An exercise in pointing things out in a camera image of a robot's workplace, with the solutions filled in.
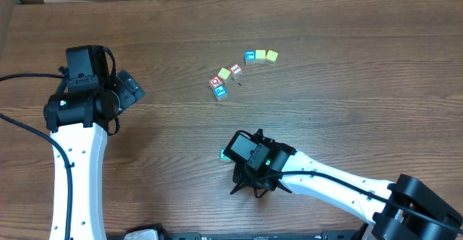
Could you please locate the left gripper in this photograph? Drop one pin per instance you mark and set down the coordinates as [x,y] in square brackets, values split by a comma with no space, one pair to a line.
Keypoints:
[127,89]

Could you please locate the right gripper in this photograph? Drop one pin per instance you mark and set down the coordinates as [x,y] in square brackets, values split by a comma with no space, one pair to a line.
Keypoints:
[241,175]

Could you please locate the green letter Z block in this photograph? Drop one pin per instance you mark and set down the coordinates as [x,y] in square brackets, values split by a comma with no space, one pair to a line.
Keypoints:
[222,157]

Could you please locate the blue letter P block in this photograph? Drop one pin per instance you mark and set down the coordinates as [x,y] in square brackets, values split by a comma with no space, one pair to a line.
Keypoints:
[220,92]

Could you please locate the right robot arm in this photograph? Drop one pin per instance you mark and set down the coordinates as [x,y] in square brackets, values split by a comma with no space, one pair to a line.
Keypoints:
[404,209]

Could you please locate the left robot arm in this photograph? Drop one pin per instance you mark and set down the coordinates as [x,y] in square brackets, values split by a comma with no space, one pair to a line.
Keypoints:
[78,166]

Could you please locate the red letter Q block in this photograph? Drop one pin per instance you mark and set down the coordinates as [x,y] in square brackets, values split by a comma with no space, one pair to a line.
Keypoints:
[215,81]

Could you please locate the yellow block upper cluster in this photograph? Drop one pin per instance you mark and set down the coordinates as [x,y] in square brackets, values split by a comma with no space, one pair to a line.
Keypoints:
[225,75]

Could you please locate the red letter I block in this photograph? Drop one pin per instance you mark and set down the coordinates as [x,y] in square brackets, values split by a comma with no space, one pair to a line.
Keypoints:
[236,71]

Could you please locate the yellow block top right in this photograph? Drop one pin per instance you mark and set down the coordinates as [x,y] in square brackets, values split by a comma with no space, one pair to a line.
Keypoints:
[271,57]

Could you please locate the blue letter block top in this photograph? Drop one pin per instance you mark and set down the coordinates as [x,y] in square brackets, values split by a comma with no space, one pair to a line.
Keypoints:
[250,57]

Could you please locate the yellow block top middle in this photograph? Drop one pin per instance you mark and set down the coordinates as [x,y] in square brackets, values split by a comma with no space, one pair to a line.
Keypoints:
[260,56]

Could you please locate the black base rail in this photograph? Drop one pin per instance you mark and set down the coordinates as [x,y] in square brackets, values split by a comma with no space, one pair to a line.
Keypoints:
[157,231]

